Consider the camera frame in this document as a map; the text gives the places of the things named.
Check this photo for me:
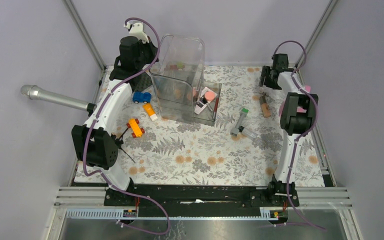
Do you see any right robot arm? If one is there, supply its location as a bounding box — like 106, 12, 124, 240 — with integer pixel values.
259, 53, 319, 207

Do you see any pink stand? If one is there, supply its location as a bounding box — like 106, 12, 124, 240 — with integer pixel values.
278, 85, 311, 116

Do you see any blue toy car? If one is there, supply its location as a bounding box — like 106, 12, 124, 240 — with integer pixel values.
132, 91, 152, 104

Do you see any red lip pencil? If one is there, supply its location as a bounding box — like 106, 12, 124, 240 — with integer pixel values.
212, 96, 220, 121

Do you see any silver microphone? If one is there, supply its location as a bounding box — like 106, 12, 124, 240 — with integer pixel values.
20, 84, 96, 114

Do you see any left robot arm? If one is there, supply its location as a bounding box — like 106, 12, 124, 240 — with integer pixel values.
71, 17, 161, 206

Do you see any pink round sponge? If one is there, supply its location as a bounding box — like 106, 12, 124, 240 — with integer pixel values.
204, 91, 217, 102

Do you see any beige makeup sponge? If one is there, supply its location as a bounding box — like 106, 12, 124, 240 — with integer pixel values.
173, 88, 185, 100

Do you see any yellow red toy block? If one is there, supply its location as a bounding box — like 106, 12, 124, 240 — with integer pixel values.
126, 118, 145, 138

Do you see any dark grey building plate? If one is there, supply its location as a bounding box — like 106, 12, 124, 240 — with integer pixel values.
130, 72, 153, 92

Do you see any beige foundation tube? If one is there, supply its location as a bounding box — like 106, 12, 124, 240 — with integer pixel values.
259, 95, 271, 118

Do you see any grey square tube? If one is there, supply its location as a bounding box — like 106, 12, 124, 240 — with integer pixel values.
230, 107, 249, 137

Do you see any white eyelash card packet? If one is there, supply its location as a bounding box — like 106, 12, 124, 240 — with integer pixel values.
194, 87, 218, 115

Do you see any orange cream tube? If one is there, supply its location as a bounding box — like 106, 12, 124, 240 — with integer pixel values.
142, 103, 158, 122

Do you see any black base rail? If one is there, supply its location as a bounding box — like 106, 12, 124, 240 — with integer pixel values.
104, 182, 300, 218

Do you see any clear acrylic organizer box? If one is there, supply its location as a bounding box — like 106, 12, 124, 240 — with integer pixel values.
149, 34, 205, 124

